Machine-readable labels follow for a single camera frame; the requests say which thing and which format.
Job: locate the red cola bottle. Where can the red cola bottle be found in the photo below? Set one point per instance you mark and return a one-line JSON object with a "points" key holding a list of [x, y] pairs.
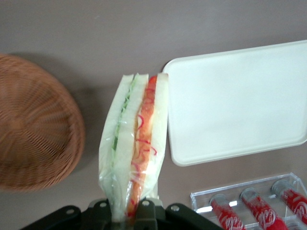
{"points": [[227, 215], [295, 201], [261, 208]]}

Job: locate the plastic triangle sandwich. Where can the plastic triangle sandwich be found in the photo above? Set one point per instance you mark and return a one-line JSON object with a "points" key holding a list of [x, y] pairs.
{"points": [[132, 134]]}

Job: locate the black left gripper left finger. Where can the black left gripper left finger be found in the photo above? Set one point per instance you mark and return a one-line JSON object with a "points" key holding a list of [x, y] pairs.
{"points": [[72, 218]]}

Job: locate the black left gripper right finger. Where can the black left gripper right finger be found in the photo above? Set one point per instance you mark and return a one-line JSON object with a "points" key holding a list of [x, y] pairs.
{"points": [[148, 215]]}

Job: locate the clear acrylic bottle box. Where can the clear acrylic bottle box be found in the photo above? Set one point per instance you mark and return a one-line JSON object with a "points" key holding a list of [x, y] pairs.
{"points": [[201, 198]]}

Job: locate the cream plastic tray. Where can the cream plastic tray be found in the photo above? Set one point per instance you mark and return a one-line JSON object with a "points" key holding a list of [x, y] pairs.
{"points": [[235, 103]]}

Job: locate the brown round wicker basket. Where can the brown round wicker basket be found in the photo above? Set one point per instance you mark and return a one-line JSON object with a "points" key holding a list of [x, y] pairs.
{"points": [[36, 124]]}

